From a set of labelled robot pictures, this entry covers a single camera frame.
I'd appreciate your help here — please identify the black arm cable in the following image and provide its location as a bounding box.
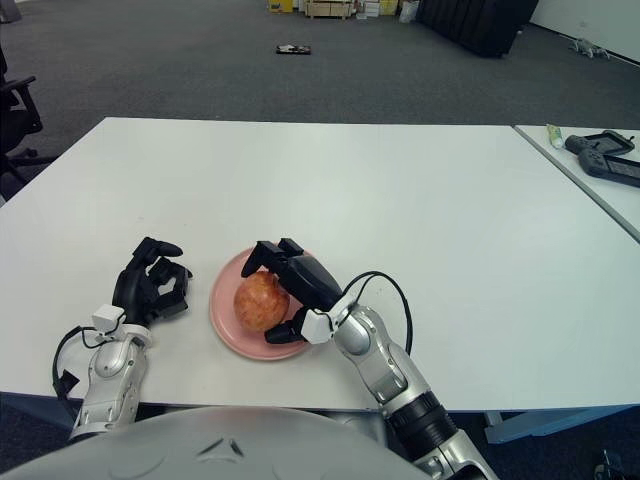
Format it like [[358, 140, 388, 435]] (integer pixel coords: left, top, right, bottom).
[[52, 324, 99, 401], [339, 271, 415, 356]]

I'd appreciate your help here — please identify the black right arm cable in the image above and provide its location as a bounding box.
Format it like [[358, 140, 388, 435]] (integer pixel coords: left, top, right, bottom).
[[339, 271, 415, 356]]

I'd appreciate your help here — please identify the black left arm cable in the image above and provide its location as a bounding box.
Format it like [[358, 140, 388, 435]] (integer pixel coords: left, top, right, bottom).
[[52, 324, 99, 401]]

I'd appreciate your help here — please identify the black folding partition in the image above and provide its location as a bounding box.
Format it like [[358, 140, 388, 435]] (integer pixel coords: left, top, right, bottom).
[[417, 0, 541, 59]]

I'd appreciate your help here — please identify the pink round plate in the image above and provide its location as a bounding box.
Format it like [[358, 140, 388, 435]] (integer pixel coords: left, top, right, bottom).
[[208, 245, 326, 362]]

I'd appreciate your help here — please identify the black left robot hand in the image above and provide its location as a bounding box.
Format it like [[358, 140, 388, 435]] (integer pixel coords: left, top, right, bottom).
[[110, 236, 195, 329]]

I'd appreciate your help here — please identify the grey handheld controller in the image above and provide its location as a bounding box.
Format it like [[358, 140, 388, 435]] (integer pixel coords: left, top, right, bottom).
[[578, 149, 640, 189]]

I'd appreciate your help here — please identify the red yellow apple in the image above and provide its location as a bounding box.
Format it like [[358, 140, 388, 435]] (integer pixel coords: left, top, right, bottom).
[[233, 271, 291, 333]]

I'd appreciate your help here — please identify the black handheld controller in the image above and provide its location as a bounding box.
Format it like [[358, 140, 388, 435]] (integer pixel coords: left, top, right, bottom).
[[564, 129, 637, 155]]

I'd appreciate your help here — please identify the black office chair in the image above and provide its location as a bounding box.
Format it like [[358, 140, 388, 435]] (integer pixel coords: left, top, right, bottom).
[[0, 47, 56, 199]]

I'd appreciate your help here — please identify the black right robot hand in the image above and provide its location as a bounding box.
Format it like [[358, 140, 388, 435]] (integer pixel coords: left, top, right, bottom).
[[240, 238, 346, 346]]

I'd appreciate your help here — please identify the grey robot torso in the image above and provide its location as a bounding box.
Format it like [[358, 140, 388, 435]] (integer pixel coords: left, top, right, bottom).
[[0, 405, 421, 480]]

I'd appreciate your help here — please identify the small grey robot dog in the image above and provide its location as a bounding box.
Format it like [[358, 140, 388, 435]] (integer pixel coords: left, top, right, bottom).
[[569, 38, 612, 60]]

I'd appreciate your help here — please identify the wooden pallet crate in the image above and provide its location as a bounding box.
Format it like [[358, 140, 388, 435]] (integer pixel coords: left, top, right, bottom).
[[305, 0, 360, 20]]

